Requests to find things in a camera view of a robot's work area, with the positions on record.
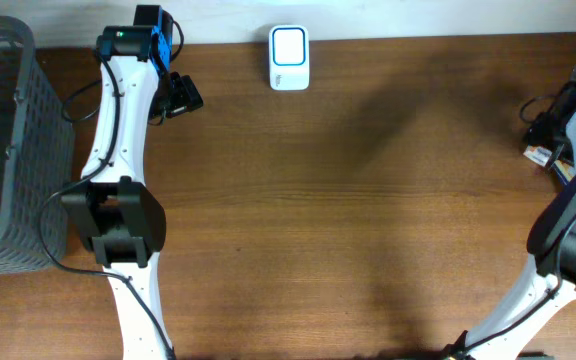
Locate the small orange juice carton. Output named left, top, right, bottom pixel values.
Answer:
left=523, top=145, right=553, bottom=169

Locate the yellow chips bag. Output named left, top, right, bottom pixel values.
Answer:
left=552, top=160, right=575, bottom=185

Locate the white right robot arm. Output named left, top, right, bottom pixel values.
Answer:
left=441, top=66, right=576, bottom=359

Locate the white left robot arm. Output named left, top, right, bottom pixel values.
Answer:
left=60, top=5, right=203, bottom=359

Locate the white barcode scanner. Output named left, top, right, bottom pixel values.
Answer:
left=268, top=25, right=310, bottom=91

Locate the grey plastic basket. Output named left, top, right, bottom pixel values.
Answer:
left=0, top=16, right=75, bottom=275

